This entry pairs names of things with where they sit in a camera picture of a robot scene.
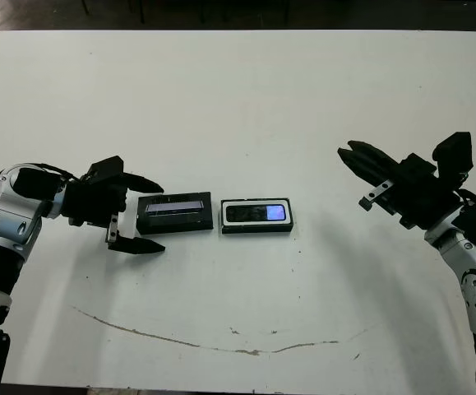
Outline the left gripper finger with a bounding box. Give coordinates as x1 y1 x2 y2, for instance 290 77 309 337
122 172 166 194
107 236 168 257

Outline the black box base white insert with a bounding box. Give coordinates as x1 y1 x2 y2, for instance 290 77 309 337
220 197 294 235

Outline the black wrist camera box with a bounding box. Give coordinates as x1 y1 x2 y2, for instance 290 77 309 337
432 131 475 176
85 155 124 183

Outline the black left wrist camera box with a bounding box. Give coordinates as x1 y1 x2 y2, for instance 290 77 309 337
85 155 124 183

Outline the black box lid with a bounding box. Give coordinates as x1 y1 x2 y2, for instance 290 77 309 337
136 191 215 235

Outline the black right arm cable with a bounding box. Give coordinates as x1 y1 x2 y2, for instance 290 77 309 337
455 187 476 215

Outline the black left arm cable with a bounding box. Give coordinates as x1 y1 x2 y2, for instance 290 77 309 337
0 162 81 207

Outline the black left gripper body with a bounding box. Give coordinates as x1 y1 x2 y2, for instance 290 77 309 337
62 179 130 249

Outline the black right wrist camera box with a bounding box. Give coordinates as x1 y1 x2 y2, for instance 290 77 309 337
432 131 475 176

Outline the slim black camera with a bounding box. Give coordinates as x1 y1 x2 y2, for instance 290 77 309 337
225 202 287 223

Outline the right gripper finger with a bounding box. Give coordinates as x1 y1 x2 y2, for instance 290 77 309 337
346 139 404 170
336 147 395 187

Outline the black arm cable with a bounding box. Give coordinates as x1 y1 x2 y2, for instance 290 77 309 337
0 162 81 207
455 187 476 215

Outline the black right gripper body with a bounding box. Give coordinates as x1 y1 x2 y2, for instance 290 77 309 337
358 153 461 232

